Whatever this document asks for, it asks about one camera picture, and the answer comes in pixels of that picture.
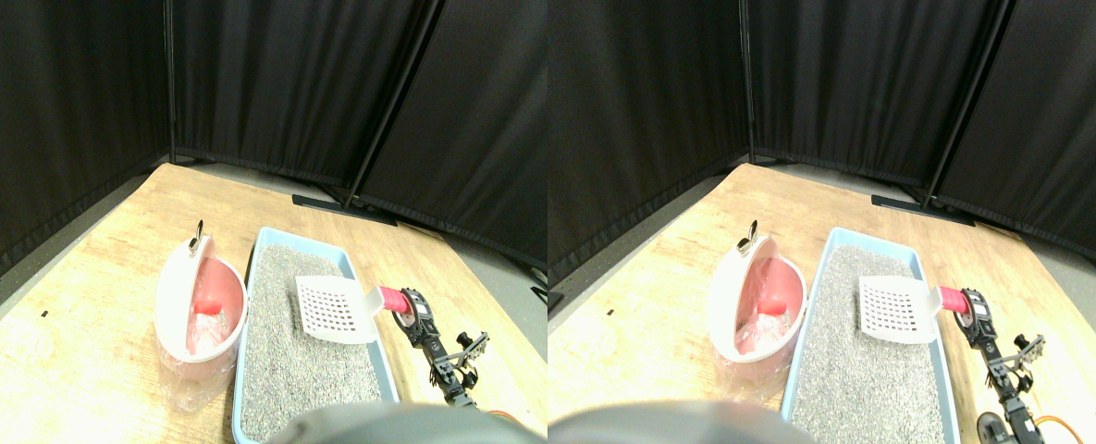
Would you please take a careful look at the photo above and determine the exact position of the white scoop with red handle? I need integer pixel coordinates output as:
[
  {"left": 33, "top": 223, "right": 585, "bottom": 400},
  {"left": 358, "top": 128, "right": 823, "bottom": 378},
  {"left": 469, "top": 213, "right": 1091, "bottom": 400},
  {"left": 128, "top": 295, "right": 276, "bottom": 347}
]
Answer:
[
  {"left": 294, "top": 274, "right": 415, "bottom": 346},
  {"left": 857, "top": 274, "right": 975, "bottom": 346}
]

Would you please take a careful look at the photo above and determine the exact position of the blue litter tray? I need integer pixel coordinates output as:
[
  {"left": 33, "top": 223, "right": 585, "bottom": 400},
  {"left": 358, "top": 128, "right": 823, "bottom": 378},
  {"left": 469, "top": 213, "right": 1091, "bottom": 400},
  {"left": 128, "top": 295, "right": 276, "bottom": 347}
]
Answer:
[
  {"left": 232, "top": 226, "right": 400, "bottom": 444},
  {"left": 780, "top": 226, "right": 961, "bottom": 444}
]

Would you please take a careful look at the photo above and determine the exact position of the white bin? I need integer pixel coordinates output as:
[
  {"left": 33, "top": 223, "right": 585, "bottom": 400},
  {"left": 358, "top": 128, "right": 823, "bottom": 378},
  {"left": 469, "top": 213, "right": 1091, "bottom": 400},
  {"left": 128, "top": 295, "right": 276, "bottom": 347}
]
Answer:
[
  {"left": 154, "top": 219, "right": 249, "bottom": 410},
  {"left": 706, "top": 219, "right": 808, "bottom": 387}
]

